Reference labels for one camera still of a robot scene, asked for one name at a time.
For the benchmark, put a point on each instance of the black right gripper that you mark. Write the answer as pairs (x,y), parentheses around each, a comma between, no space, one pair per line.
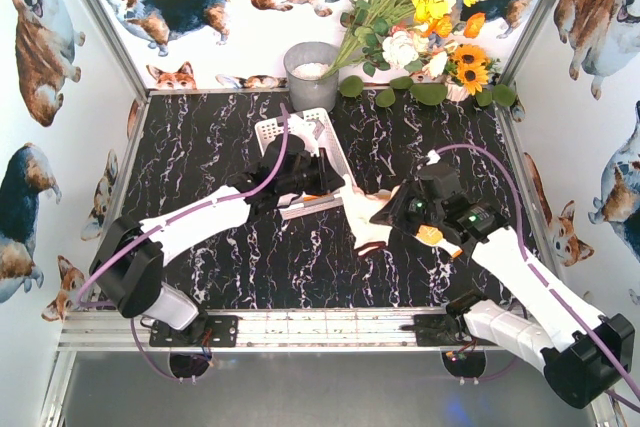
(400,207)

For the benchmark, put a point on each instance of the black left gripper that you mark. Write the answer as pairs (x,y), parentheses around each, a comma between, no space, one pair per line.
(320,175)

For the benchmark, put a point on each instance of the beige knit glove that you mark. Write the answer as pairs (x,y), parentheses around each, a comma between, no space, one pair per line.
(359,209)

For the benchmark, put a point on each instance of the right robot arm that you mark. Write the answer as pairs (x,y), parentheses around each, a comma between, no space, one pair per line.
(581,352)

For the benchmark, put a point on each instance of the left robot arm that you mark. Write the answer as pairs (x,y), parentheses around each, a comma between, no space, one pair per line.
(128,266)

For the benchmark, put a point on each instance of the orange dotted glove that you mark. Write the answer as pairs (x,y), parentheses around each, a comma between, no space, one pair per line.
(395,214)

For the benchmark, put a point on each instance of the grey metal bucket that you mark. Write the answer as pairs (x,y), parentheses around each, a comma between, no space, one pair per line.
(310,79)

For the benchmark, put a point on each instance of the artificial flower bouquet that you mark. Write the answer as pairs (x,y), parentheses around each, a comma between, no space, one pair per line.
(432,39)

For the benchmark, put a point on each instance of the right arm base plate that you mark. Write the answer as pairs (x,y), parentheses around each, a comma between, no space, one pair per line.
(440,330)

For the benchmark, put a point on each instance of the aluminium front rail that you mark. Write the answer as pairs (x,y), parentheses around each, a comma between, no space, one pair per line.
(338,330)

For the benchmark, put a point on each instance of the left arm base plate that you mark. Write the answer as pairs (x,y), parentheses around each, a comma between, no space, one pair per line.
(215,331)

